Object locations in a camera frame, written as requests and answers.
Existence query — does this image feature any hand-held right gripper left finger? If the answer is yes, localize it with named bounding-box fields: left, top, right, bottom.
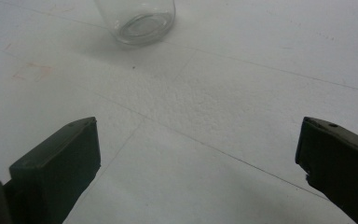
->
left=3, top=117, right=102, bottom=224

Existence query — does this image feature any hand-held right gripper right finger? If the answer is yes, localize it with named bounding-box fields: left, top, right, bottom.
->
left=295, top=117, right=358, bottom=224

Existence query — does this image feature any clear glass jar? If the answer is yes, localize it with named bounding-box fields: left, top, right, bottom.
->
left=93, top=0, right=177, bottom=46

